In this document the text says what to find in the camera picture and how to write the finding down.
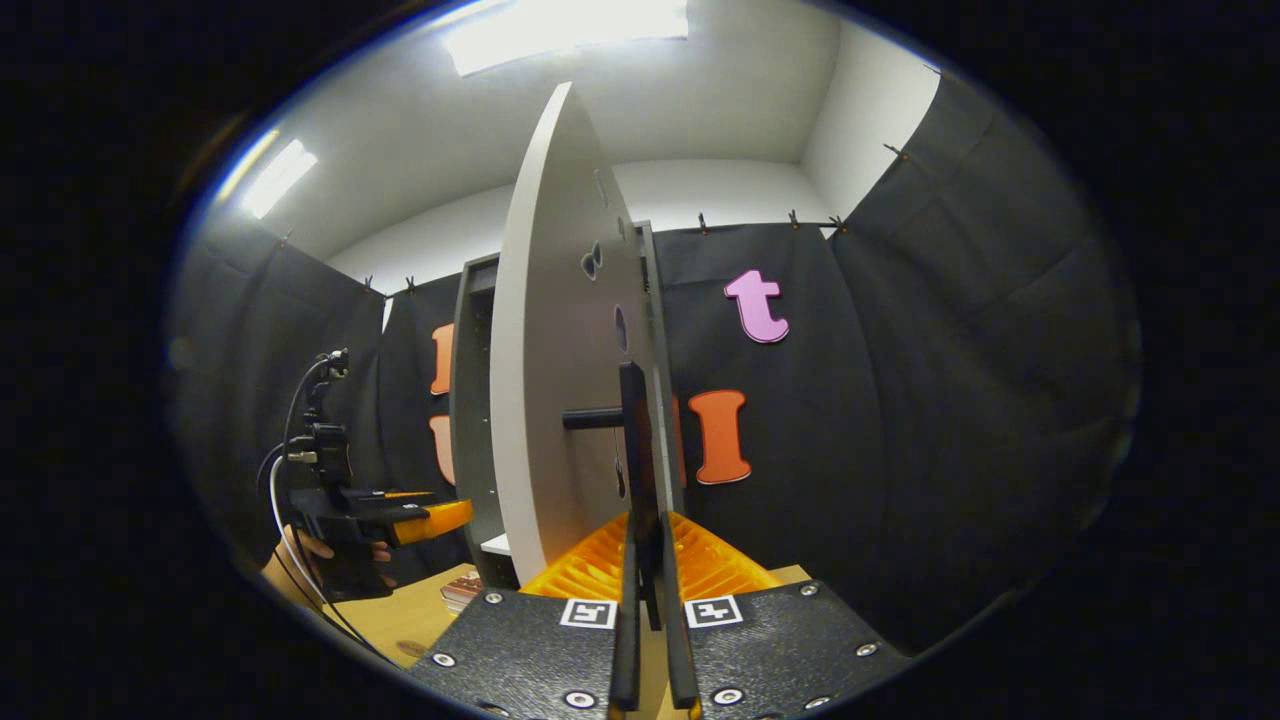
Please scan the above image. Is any white cable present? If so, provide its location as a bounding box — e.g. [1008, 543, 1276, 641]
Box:
[268, 455, 331, 613]

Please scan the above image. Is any black cable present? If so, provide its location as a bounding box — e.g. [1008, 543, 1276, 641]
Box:
[260, 355, 401, 669]

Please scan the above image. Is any stack of books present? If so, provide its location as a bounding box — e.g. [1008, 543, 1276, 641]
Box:
[440, 568, 486, 613]

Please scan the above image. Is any black backdrop cloth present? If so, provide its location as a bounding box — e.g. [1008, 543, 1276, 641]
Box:
[170, 75, 1141, 651]

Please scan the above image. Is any large ceiling light panel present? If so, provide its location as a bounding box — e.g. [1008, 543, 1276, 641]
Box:
[445, 0, 691, 76]

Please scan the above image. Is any dark grey cabinet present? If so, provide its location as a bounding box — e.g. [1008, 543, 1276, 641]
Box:
[450, 222, 691, 591]

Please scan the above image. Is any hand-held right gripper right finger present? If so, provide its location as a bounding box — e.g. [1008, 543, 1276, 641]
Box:
[655, 512, 913, 720]

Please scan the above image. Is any small ceiling light panel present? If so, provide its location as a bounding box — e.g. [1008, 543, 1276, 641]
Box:
[240, 138, 319, 221]

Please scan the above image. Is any black cabinet door handle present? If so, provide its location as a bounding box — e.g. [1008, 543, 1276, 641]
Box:
[563, 362, 661, 631]

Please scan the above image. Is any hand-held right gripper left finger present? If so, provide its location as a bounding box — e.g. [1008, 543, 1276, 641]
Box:
[408, 512, 642, 717]

